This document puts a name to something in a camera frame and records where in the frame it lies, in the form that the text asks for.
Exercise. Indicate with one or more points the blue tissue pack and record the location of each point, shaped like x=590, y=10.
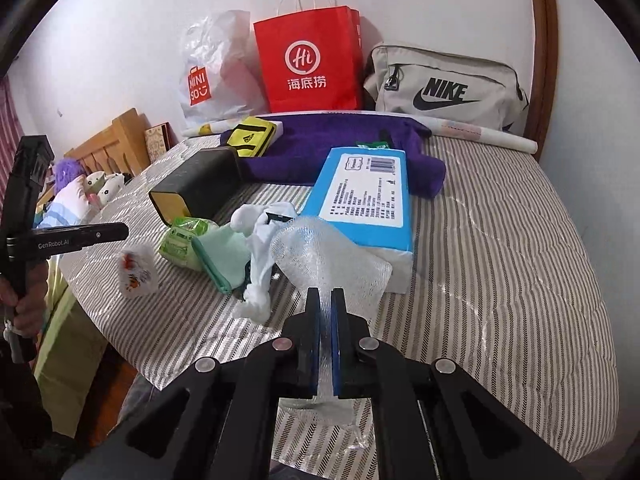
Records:
x=370, y=195

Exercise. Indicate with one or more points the yellow-green bed sheet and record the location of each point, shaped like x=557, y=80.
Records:
x=70, y=340

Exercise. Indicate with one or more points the red paper bag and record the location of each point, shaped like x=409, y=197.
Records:
x=310, y=60

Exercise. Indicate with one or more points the mint green cloth pouch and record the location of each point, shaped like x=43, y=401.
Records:
x=220, y=257

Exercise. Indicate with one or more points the green wet wipes pack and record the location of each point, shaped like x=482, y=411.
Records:
x=182, y=240

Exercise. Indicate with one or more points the pink striped curtain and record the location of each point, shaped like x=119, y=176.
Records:
x=10, y=125

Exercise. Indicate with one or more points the striped bed mattress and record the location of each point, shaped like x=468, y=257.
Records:
x=500, y=285

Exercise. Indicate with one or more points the white knotted socks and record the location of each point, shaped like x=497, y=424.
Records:
x=260, y=260

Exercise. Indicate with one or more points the white plush toys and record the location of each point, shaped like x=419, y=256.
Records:
x=107, y=187

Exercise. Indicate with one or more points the brown framed picture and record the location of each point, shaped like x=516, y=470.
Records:
x=159, y=142

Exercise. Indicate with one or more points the white plastic shopping bag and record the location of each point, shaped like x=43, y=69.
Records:
x=220, y=75

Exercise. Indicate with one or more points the purple plush toy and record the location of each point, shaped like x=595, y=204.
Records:
x=66, y=172

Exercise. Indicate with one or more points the black gold box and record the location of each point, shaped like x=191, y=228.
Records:
x=200, y=185

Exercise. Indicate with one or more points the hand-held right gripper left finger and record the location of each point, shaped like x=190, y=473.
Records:
x=310, y=350

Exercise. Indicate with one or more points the rolled printed paper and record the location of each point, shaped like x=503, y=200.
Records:
x=490, y=135

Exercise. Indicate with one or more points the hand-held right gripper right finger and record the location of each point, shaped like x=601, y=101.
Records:
x=340, y=350

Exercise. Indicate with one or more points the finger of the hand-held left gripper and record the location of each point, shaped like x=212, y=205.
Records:
x=107, y=233

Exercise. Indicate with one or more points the person's left hand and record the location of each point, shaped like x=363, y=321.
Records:
x=35, y=295

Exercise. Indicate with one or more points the wooden headboard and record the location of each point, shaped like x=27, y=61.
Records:
x=115, y=140

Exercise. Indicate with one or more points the grey waist bag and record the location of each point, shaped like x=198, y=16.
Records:
x=440, y=85

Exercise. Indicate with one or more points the blue white pillow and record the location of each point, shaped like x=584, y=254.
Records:
x=62, y=205

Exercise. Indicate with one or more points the yellow black sports pouch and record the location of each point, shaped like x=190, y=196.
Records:
x=250, y=137

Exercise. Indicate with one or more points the white printed paper packet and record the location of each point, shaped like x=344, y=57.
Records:
x=137, y=272

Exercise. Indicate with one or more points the purple towel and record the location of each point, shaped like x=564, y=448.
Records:
x=310, y=147

